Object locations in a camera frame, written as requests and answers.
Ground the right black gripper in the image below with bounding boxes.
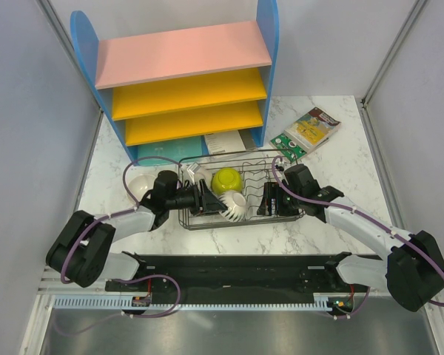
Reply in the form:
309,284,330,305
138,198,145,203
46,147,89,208
256,181,303,216

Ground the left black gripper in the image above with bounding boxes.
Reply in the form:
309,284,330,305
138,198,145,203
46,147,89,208
166,179,227,217

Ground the white teal leaf bowl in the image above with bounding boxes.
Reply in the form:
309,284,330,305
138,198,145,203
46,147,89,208
219,190,247,223

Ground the lime green bowl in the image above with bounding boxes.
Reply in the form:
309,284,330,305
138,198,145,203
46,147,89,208
212,167,243,195

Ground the grey wire dish rack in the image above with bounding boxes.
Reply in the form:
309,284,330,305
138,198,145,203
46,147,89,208
178,149,304,230

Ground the small plain white bowl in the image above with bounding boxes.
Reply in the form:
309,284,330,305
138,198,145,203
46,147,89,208
194,166,213,188

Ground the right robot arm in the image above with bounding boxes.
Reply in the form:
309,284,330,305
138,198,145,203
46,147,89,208
272,156,444,312

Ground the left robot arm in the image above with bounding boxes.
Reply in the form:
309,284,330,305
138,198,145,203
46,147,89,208
45,170,228,288

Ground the teal folder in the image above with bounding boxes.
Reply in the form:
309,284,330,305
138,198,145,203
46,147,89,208
136,136,208,161

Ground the green cover booklet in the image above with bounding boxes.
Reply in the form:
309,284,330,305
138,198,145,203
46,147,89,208
269,133,307,163

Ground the white grey manual booklet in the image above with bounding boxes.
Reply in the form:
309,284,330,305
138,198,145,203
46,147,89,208
204,129,257,155

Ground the yellow cover paperback book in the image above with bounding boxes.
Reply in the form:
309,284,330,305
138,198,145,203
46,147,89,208
283,107,341,153

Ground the colourful wooden shelf unit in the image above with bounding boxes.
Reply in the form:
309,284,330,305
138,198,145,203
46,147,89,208
70,1,280,163

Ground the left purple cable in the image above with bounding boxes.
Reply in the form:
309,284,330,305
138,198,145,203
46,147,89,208
60,155,184,334

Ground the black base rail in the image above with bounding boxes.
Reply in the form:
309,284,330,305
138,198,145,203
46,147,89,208
105,254,367,305

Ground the white cable duct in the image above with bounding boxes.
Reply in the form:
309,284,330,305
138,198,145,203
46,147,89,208
53,295,334,311

